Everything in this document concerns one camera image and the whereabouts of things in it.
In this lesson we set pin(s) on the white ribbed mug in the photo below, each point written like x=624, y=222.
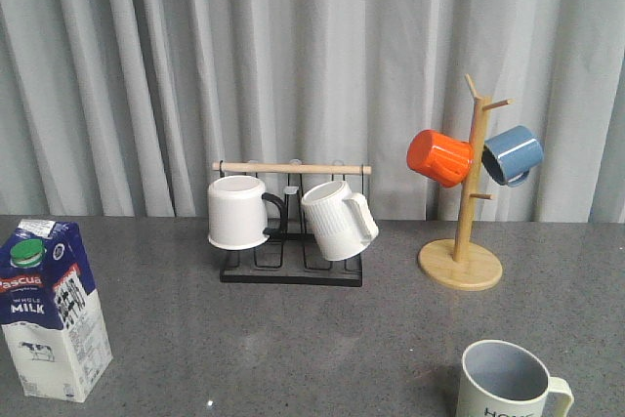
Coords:
x=341, y=221

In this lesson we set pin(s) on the wooden mug tree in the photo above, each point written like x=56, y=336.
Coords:
x=458, y=262

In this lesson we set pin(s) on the white mug black handle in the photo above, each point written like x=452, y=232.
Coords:
x=238, y=217

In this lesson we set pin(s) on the blue mug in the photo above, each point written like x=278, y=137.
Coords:
x=509, y=156

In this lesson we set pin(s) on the cream ribbed cup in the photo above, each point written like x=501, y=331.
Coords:
x=499, y=378

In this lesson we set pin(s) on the blue white milk carton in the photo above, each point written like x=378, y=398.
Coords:
x=51, y=314

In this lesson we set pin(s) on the orange mug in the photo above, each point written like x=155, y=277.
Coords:
x=440, y=158

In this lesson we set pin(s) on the black wire mug rack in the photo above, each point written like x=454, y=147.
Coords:
x=290, y=255

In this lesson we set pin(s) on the grey curtain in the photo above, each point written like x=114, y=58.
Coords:
x=120, y=107

